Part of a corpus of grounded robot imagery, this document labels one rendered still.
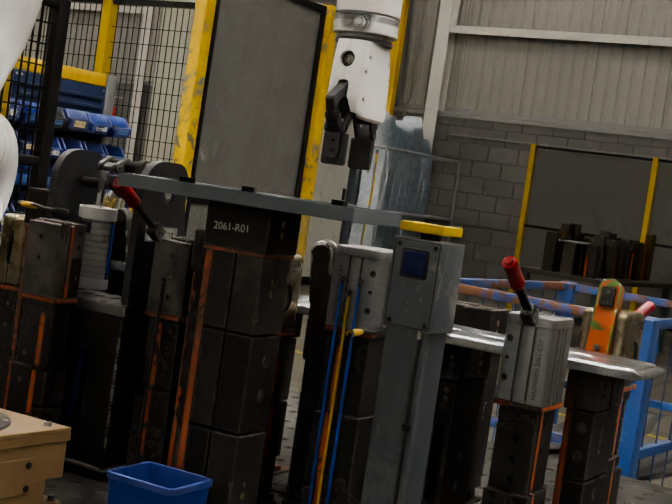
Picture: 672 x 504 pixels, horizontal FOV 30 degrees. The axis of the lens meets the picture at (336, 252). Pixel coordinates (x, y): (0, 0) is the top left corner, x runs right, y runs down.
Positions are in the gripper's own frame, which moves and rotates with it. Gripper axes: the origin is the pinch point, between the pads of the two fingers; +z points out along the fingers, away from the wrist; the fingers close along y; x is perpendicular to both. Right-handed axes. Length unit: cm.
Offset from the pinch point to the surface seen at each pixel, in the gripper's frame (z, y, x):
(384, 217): 6.7, 0.6, -6.0
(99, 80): -24, 276, 221
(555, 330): 18.0, 10.0, -28.1
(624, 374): 23.1, 20.3, -36.1
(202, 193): 7.0, -5.5, 17.3
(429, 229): 7.2, -5.1, -14.1
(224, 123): -15, 311, 181
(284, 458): 53, 52, 24
